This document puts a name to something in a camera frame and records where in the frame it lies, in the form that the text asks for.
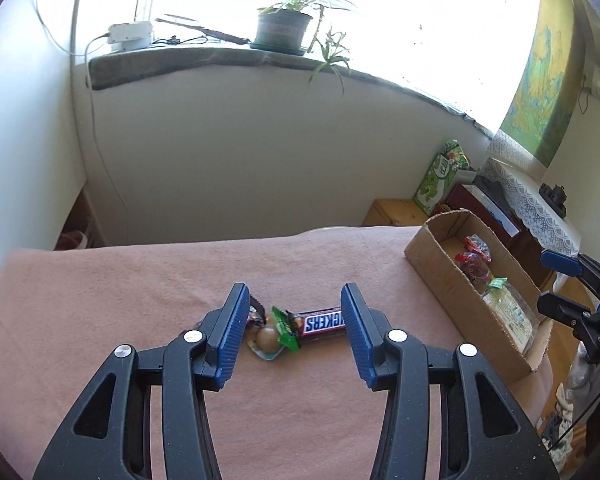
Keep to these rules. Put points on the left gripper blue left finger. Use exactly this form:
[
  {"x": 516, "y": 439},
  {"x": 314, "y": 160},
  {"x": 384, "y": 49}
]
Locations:
[{"x": 224, "y": 329}]

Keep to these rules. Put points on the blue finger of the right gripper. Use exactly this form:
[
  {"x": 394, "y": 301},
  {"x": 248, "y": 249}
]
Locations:
[
  {"x": 561, "y": 309},
  {"x": 568, "y": 265}
]

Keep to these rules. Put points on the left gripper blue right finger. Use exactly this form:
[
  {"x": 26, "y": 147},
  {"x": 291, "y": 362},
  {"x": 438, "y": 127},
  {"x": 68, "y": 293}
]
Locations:
[{"x": 366, "y": 336}]

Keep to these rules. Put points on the chinese Snickers bar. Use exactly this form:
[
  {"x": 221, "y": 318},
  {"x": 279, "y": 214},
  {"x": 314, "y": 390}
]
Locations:
[{"x": 257, "y": 313}]

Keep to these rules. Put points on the packaged sliced bread loaf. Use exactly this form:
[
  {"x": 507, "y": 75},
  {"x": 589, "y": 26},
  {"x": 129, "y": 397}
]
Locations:
[{"x": 514, "y": 314}]

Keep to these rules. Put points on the blue Snickers bar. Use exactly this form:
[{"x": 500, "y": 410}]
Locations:
[{"x": 317, "y": 324}]

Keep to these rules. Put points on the green small snack packet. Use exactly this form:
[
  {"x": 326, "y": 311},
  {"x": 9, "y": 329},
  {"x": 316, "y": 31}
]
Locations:
[{"x": 287, "y": 331}]

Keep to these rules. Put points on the red clear bag brown pastry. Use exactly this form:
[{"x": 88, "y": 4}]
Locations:
[{"x": 474, "y": 267}]

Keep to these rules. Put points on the green jelly candy clear wrapper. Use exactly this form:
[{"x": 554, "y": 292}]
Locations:
[{"x": 497, "y": 283}]

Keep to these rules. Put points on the white lace tablecloth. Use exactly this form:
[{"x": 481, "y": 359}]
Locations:
[{"x": 523, "y": 196}]

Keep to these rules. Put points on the dark teapot ornament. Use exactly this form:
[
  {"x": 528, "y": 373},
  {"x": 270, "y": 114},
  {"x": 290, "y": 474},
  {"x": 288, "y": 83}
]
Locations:
[{"x": 555, "y": 197}]

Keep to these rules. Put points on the brown cardboard box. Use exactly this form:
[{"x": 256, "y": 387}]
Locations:
[{"x": 431, "y": 253}]

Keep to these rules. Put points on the dark red shoe box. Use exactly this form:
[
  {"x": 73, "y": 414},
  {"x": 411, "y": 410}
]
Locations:
[{"x": 470, "y": 197}]

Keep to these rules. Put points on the green paper bag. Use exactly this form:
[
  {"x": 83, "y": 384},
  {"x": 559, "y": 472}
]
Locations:
[{"x": 450, "y": 167}]

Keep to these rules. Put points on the landscape painting scroll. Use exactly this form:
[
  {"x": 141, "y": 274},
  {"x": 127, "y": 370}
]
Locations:
[{"x": 540, "y": 113}]

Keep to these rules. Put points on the pink tablecloth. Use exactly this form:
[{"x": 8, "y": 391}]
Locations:
[{"x": 99, "y": 370}]

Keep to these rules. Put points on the potted spider plant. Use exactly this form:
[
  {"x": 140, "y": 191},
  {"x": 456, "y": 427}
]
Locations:
[{"x": 293, "y": 27}]

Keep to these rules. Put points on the white power adapter box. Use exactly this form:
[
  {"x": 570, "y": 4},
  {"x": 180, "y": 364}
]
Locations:
[{"x": 130, "y": 36}]

